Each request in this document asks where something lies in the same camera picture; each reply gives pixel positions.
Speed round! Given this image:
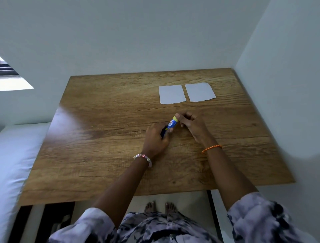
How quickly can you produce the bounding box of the person's right hand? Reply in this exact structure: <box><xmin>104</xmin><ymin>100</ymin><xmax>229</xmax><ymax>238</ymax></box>
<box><xmin>174</xmin><ymin>112</ymin><xmax>218</xmax><ymax>151</ymax></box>

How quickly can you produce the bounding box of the person's foot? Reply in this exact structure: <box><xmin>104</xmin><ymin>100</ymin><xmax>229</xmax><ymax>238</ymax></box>
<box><xmin>144</xmin><ymin>201</ymin><xmax>157</xmax><ymax>214</ymax></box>
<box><xmin>165</xmin><ymin>202</ymin><xmax>178</xmax><ymax>216</ymax></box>

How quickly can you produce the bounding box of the black table leg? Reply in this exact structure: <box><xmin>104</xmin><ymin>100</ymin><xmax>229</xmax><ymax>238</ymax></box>
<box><xmin>207</xmin><ymin>190</ymin><xmax>224</xmax><ymax>243</ymax></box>
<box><xmin>7</xmin><ymin>205</ymin><xmax>33</xmax><ymax>243</ymax></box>

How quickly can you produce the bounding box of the blue yellow glue stick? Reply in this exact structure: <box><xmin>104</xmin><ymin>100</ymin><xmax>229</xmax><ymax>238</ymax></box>
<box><xmin>160</xmin><ymin>116</ymin><xmax>179</xmax><ymax>139</ymax></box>

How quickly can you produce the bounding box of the person's right foot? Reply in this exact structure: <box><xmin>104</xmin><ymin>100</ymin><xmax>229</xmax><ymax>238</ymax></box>
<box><xmin>165</xmin><ymin>202</ymin><xmax>178</xmax><ymax>216</ymax></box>

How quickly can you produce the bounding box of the person's left forearm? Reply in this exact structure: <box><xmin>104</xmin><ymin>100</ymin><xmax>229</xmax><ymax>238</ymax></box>
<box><xmin>92</xmin><ymin>157</ymin><xmax>150</xmax><ymax>229</ymax></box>

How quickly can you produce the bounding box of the white paper piece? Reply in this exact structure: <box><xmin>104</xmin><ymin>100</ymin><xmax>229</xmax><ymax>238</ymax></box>
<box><xmin>185</xmin><ymin>82</ymin><xmax>216</xmax><ymax>102</ymax></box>
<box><xmin>158</xmin><ymin>85</ymin><xmax>187</xmax><ymax>105</ymax></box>

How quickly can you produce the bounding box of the person's right forearm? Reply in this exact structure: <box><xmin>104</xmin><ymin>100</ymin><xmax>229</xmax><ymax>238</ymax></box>
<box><xmin>205</xmin><ymin>147</ymin><xmax>259</xmax><ymax>211</ymax></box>

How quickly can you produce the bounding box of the person's left hand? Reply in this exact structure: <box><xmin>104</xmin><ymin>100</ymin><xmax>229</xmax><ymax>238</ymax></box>
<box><xmin>141</xmin><ymin>122</ymin><xmax>174</xmax><ymax>160</ymax></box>

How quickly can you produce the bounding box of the pale beaded bracelet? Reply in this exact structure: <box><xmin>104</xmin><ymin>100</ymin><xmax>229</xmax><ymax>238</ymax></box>
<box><xmin>133</xmin><ymin>153</ymin><xmax>152</xmax><ymax>168</ymax></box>

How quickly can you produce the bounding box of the window with louvres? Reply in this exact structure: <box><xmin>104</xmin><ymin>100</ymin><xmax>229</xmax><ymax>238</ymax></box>
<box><xmin>0</xmin><ymin>56</ymin><xmax>34</xmax><ymax>91</ymax></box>

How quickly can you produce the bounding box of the grey black patterned garment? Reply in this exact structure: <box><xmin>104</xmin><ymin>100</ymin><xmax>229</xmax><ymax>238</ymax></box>
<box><xmin>47</xmin><ymin>191</ymin><xmax>320</xmax><ymax>243</ymax></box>

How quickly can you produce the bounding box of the orange cord bracelet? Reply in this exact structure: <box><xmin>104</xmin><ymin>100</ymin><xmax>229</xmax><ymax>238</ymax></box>
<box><xmin>201</xmin><ymin>144</ymin><xmax>223</xmax><ymax>154</ymax></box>

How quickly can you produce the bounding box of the white mattress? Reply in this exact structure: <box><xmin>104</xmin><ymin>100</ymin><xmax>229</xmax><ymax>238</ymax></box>
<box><xmin>0</xmin><ymin>122</ymin><xmax>51</xmax><ymax>243</ymax></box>

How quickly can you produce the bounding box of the person's left foot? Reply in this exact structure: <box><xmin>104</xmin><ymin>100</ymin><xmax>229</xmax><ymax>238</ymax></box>
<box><xmin>144</xmin><ymin>201</ymin><xmax>157</xmax><ymax>214</ymax></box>

